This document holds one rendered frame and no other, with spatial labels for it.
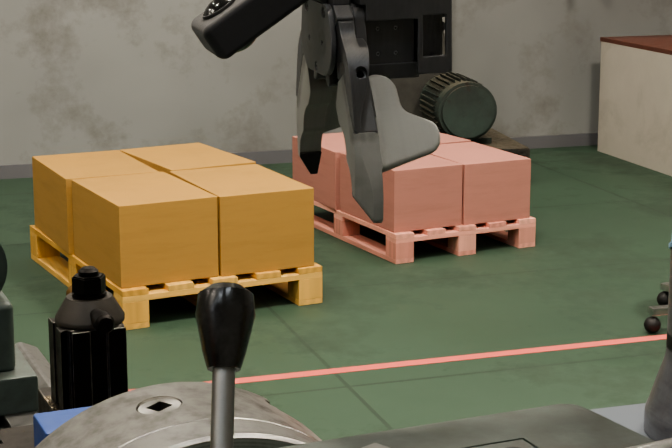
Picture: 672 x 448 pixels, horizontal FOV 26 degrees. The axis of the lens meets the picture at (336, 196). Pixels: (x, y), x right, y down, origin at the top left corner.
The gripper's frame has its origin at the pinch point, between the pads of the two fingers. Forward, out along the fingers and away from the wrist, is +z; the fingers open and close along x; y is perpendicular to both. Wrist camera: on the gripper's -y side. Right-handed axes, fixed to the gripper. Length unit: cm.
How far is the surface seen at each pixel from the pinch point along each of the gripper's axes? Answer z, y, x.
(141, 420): 17.1, -12.4, 7.9
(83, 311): 28, -10, 70
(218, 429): 6.0, -12.6, -21.7
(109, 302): 28, -7, 71
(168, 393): 16.9, -9.7, 12.0
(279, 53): 101, 187, 760
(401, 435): 15.0, 2.8, -5.5
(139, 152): 111, 68, 551
